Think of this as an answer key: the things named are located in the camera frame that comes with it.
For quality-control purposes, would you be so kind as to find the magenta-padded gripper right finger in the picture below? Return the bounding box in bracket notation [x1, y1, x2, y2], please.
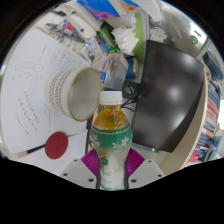
[124, 148, 166, 190]

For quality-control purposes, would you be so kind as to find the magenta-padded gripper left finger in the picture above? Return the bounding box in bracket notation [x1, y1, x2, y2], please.
[59, 148, 100, 190]

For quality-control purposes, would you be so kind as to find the clear green-labelled drink bottle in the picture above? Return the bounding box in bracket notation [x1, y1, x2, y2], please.
[89, 90, 134, 192]

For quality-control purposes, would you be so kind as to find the flat round red coaster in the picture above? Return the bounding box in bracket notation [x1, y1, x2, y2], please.
[44, 131, 69, 160]

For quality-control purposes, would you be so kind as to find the black computer monitor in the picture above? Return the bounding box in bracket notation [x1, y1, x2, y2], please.
[131, 39, 205, 154]

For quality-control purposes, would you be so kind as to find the white patterned paper cup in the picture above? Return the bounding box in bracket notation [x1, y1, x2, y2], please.
[46, 67, 103, 122]

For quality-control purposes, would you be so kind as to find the white handwritten paper sheet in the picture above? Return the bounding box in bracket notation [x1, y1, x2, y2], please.
[0, 28, 93, 155]

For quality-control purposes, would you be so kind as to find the shelf unit with books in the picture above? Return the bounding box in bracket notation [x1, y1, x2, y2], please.
[173, 49, 224, 168]

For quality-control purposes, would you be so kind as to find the clear plastic box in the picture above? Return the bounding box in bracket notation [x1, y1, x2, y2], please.
[106, 52, 129, 91]

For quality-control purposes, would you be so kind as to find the white folded tissue stack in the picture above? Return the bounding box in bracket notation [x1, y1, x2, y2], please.
[111, 26, 140, 56]

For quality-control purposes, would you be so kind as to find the blue tissue box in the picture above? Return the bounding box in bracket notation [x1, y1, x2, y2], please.
[76, 0, 121, 21]

